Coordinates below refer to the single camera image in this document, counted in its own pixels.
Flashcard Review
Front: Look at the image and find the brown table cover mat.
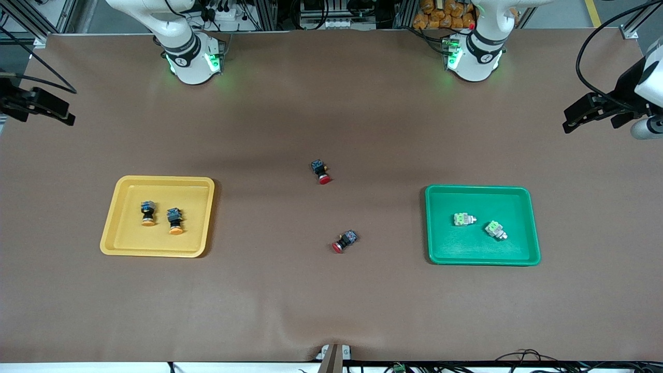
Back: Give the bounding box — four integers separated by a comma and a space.
0, 28, 663, 363

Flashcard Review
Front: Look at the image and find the yellow plastic tray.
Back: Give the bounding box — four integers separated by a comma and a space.
99, 175, 215, 258

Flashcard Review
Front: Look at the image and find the aluminium frame profile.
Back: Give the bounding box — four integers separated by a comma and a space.
619, 10, 663, 39
0, 0, 78, 50

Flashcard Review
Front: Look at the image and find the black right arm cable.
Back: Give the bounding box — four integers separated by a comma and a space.
0, 26, 78, 95

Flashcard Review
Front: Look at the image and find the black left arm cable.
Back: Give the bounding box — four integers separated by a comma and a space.
575, 0, 663, 112

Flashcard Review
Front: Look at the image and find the pile of orange objects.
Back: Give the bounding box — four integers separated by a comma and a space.
413, 0, 476, 30

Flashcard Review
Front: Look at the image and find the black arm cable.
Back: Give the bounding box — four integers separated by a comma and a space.
0, 26, 78, 95
575, 0, 663, 112

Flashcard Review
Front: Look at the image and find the green plastic tray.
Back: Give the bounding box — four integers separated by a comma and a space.
425, 184, 541, 266

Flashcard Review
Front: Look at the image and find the metal table clamp bracket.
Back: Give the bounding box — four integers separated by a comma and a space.
316, 343, 353, 373

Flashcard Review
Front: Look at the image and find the white power strip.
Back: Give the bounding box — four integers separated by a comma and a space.
205, 3, 247, 22

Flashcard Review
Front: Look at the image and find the red mushroom push button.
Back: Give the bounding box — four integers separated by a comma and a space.
311, 159, 332, 185
331, 229, 359, 254

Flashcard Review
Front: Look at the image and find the aluminium frame post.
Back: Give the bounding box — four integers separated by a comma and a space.
392, 0, 417, 29
256, 0, 280, 31

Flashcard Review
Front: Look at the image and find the black cable bundle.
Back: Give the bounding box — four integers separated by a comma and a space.
344, 349, 663, 373

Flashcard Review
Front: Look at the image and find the grey electronics box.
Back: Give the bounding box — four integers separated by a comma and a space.
299, 0, 359, 30

